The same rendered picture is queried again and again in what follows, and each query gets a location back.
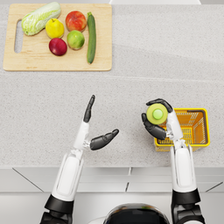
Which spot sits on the yellow slatted basket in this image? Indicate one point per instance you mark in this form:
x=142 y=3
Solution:
x=191 y=128

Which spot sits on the grey counter drawer fronts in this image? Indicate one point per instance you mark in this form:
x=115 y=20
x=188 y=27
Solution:
x=116 y=180

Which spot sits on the wooden cutting board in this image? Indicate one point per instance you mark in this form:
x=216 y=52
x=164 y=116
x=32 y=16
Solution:
x=58 y=58

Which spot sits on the dark red plum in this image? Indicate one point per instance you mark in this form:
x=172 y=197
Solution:
x=58 y=46

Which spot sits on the green apple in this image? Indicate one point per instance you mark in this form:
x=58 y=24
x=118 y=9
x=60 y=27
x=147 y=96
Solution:
x=75 y=39

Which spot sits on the green cucumber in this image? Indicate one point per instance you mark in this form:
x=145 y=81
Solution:
x=91 y=38

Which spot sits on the robot body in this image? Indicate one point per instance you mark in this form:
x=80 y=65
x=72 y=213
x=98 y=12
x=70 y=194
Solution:
x=136 y=214

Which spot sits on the yellow pear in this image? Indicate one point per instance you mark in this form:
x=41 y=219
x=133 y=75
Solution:
x=54 y=28

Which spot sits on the red peach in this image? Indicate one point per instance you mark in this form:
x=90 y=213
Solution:
x=75 y=21

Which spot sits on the napa cabbage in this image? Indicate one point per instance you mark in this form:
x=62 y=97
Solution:
x=39 y=19

